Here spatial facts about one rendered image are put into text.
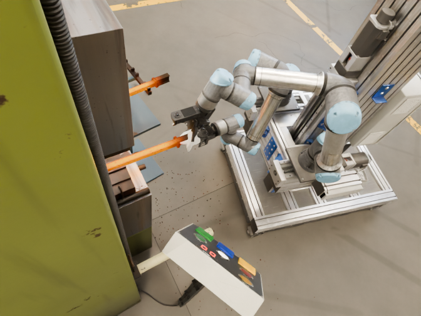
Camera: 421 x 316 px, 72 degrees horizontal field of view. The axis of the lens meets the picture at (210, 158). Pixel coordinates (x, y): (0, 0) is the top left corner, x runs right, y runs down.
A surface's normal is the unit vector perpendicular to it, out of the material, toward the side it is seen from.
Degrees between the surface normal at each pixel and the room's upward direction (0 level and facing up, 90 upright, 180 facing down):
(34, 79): 90
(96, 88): 90
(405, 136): 0
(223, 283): 30
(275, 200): 0
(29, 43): 90
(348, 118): 83
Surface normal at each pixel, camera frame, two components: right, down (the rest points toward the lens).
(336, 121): -0.14, 0.76
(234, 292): -0.14, -0.12
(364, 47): -0.50, 0.69
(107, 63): 0.49, 0.78
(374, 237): 0.17, -0.51
